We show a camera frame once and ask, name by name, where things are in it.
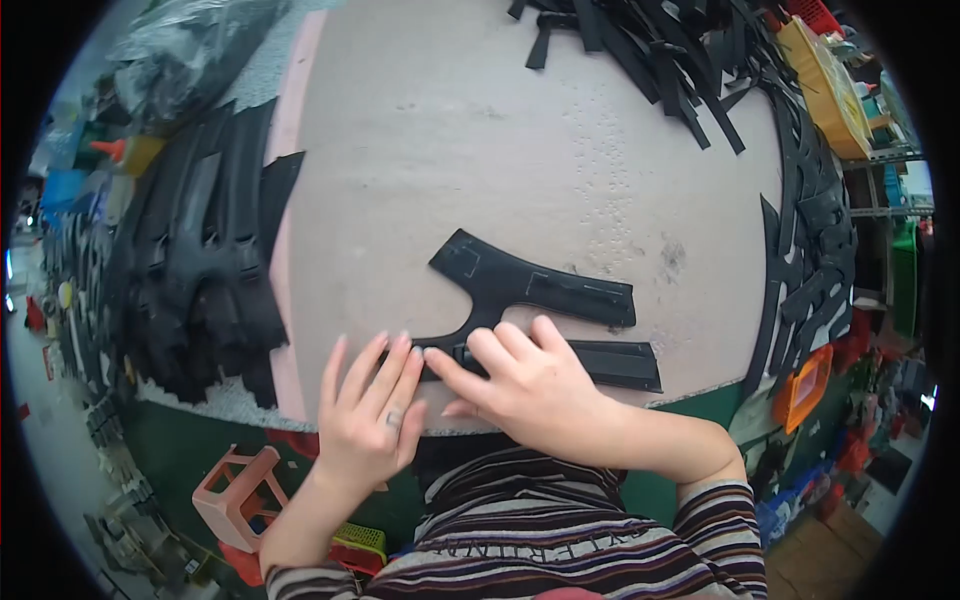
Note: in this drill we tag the person's body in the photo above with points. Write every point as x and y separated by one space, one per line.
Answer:
540 544

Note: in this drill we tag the heap of black offcut scraps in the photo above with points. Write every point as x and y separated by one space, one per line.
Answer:
814 247

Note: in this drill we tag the person's left middle finger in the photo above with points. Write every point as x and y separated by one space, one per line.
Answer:
393 369

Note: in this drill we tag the person's right little finger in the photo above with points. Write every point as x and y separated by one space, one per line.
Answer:
551 335

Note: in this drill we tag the metal storage shelf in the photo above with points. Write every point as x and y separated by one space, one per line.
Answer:
896 202

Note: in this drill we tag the person's right ring finger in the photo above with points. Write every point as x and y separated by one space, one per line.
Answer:
517 337

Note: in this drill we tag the person's left ring finger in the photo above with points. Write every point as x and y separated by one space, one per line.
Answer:
367 367

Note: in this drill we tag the person's right index finger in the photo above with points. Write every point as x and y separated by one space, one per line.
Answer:
454 371

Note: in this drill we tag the pinkish grey work board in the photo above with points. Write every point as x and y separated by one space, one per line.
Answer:
480 150

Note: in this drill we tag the heap of black strips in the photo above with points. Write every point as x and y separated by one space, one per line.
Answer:
645 45

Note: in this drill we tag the yellow plastic crate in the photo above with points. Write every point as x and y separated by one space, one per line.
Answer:
825 90

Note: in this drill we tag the person's left little finger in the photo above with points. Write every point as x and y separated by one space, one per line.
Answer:
334 371

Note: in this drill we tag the yellow-green plastic basket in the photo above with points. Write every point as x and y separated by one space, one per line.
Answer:
360 538

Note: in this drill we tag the orange plastic basket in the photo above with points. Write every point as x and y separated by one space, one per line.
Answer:
804 388

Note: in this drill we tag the person's right thumb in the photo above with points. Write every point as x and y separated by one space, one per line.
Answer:
461 409

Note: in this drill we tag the person's right hand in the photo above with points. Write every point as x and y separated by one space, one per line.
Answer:
540 397

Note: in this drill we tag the person's left index finger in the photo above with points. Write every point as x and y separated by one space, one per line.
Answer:
412 379

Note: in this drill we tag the person's left hand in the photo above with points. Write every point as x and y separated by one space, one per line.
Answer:
360 435

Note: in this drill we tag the cardboard box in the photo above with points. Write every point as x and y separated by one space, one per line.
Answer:
821 555

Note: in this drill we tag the pile of long black leather cutouts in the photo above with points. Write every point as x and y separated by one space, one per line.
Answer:
202 255

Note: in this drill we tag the pink plastic stool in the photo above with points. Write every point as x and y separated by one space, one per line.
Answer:
240 499

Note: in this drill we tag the person's left thumb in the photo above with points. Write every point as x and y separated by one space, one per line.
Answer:
415 435

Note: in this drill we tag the clear plastic bag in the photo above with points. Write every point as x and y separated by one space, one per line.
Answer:
187 52

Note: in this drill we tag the person's right middle finger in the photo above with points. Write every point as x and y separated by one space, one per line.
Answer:
487 349

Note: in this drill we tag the black forked leather piece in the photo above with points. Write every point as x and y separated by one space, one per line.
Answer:
525 289

